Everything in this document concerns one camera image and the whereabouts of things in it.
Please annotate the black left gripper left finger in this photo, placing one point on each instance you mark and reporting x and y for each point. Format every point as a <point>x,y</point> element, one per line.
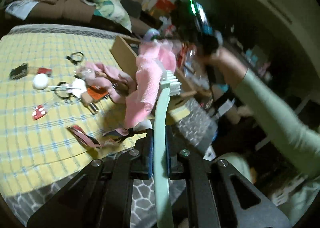
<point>100,195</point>

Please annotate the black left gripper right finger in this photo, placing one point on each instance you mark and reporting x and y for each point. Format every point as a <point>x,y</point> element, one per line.
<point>216,194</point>

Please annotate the pink knitted cloth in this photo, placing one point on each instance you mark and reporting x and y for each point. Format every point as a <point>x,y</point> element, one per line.
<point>121,88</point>

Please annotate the mint green brush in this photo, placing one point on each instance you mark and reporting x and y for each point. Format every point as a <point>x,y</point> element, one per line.
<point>169,86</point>

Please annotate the green sleeved right forearm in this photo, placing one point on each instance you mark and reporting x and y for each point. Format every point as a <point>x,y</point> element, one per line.
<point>294,140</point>

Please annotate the person right hand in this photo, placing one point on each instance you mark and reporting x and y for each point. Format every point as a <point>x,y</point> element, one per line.
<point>231,68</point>

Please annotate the yellow plaid tablecloth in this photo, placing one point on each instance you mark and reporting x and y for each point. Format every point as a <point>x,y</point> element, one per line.
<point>35,153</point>

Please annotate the red small pouch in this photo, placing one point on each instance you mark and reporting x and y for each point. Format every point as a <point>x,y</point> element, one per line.
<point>39,112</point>

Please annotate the white round compact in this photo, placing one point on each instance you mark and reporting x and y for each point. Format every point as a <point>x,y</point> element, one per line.
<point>40,81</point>

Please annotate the red capped small bottle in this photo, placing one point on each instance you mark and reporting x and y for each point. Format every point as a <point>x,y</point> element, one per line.
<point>39,70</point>

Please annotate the cardboard box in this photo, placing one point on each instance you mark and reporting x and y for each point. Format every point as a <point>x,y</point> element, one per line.
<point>145,63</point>

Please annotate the small black case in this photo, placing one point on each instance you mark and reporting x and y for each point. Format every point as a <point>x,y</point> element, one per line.
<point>19,72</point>

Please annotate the floral tote bag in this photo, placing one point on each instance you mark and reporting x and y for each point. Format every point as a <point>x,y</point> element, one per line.
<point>111,10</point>

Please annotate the white printed paper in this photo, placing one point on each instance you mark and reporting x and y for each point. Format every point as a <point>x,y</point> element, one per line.
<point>21,8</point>

